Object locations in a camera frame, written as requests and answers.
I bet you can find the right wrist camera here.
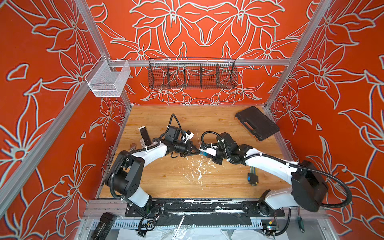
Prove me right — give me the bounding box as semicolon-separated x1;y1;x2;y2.
200;144;218;157

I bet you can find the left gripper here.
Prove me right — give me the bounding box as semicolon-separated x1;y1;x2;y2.
173;141;201;157

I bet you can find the black box with blue clip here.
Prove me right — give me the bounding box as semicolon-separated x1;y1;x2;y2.
248;173;259;186

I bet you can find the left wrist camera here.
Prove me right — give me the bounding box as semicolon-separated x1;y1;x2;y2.
164;126;194;143

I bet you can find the green handled screwdriver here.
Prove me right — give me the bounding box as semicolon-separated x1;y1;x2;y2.
297;216;305;233

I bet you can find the clear plastic bin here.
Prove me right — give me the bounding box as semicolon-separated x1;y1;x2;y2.
85;55;131;97

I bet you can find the black tool case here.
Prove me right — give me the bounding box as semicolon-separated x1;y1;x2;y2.
235;106;280;141

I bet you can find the black wire basket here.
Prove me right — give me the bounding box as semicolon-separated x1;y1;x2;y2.
148;57;239;90

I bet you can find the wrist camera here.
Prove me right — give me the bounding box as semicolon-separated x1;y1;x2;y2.
200;144;218;157
164;126;194;143

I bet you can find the adjustable wrench orange handle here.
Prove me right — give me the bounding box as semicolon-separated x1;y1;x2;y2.
129;144;137;152

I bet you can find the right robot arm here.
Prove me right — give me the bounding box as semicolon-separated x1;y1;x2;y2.
200;132;352;216

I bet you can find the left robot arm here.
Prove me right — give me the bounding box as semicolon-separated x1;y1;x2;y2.
105;139;200;208

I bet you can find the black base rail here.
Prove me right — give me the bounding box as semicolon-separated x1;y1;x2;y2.
125;197;286;218

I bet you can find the pencils bundle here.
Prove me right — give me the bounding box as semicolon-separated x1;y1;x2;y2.
251;167;257;175

